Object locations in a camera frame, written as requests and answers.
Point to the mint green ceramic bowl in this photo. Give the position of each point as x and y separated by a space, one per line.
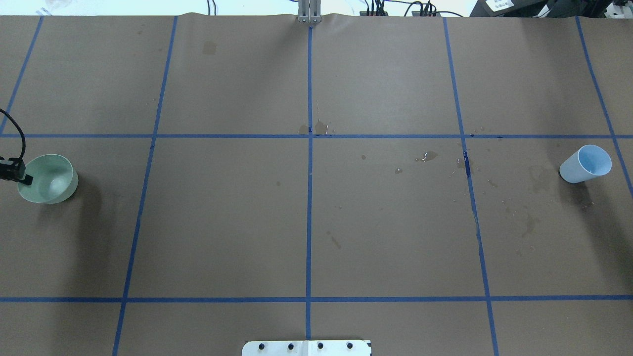
54 180

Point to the white camera mast base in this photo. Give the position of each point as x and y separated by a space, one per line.
308 348

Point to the aluminium front frame post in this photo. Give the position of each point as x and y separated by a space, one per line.
309 11

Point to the light blue plastic cup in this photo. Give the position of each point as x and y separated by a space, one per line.
588 162

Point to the brown paper table cover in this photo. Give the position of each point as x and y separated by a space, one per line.
251 178

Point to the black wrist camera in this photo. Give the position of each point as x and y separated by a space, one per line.
14 169

